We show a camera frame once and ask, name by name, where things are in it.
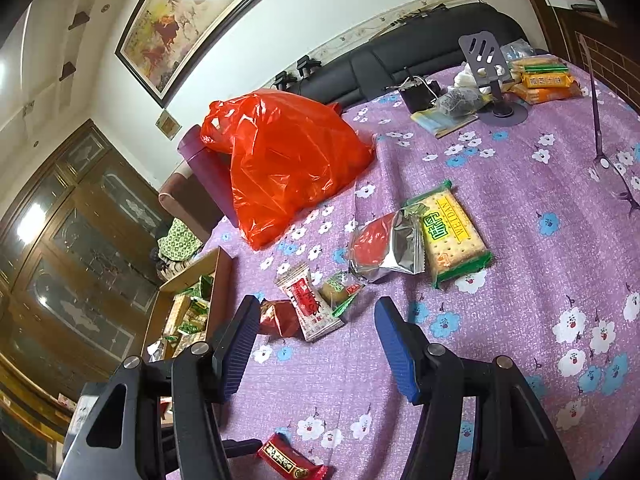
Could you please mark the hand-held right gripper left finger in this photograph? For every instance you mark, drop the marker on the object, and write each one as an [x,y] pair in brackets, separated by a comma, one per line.
[240,350]

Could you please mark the white tissue wad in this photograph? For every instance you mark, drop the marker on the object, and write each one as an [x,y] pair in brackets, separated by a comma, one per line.
[465,76]

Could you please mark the orange biscuit pack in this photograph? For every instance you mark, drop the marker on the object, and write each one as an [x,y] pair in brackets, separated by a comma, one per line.
[545,96]
[547,80]

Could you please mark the purple floral tablecloth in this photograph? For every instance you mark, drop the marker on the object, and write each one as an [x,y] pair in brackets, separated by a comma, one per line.
[525,260]

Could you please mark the purple drinking bottle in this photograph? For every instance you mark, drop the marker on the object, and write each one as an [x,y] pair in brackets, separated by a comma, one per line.
[210,175]

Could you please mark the red plastic bag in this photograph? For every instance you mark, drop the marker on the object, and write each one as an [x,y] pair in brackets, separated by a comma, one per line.
[285,170]

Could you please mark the brown armchair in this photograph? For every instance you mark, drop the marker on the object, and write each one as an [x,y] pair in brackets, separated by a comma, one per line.
[195,205]

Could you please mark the wooden glass-door cabinet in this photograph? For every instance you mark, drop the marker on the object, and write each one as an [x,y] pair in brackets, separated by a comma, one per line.
[75,260]

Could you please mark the thin paper booklet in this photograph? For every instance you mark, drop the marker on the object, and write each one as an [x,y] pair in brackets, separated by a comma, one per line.
[442,125]

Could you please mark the black leather sofa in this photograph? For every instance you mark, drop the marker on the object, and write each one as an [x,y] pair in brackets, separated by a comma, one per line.
[400,55]

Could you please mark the brown patterned blanket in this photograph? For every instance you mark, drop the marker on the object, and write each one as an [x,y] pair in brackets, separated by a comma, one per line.
[172,267]

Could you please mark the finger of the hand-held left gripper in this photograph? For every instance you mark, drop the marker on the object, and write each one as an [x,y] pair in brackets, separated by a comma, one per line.
[242,447]

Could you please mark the red candy with gold label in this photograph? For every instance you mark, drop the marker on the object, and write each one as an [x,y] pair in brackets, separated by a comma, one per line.
[290,460]

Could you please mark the black clamp device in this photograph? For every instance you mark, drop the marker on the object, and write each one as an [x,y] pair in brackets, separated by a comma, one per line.
[284,80]
[306,66]

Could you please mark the clear-wrapped cracker pack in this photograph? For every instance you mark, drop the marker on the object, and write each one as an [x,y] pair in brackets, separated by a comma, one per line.
[177,315]

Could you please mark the shallow cardboard box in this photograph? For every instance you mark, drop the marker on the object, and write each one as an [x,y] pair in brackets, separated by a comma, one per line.
[222,280]

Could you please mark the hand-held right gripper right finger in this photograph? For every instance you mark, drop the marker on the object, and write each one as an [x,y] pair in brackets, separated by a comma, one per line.
[395,345]

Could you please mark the small black box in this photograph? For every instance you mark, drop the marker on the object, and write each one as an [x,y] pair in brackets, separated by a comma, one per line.
[417,97]

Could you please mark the red and white snack packet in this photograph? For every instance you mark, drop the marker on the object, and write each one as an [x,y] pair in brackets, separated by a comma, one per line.
[310,305]

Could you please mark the silver foil packet red face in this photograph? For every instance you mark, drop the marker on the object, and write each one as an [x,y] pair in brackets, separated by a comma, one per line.
[385,250]

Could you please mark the framed wall painting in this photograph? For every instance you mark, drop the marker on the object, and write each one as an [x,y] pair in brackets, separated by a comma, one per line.
[200,15]

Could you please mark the green and yellow cracker pack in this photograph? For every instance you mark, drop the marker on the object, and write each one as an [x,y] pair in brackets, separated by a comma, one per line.
[450,235]

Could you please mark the small green pastry packet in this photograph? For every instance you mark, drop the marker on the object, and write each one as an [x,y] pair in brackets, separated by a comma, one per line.
[340,292]

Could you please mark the dark wooden shelf unit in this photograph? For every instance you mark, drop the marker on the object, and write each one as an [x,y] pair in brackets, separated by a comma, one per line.
[600,35]

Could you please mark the small wall plaque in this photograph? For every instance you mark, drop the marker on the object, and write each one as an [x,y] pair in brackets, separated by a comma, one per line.
[168,125]

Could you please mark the dark red snack packet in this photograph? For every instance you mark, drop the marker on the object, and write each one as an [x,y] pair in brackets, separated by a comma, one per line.
[277,320]

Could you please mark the green patterned blanket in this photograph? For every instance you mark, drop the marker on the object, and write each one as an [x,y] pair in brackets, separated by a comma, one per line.
[180,242]

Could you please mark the grey plastic bag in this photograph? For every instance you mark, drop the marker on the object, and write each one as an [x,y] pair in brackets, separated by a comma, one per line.
[460,100]

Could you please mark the grey phone stand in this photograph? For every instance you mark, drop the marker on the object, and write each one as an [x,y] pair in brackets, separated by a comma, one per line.
[482,55]

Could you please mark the pale biscuit pack green trim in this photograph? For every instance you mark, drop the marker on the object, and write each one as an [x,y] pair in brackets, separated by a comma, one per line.
[540,63]

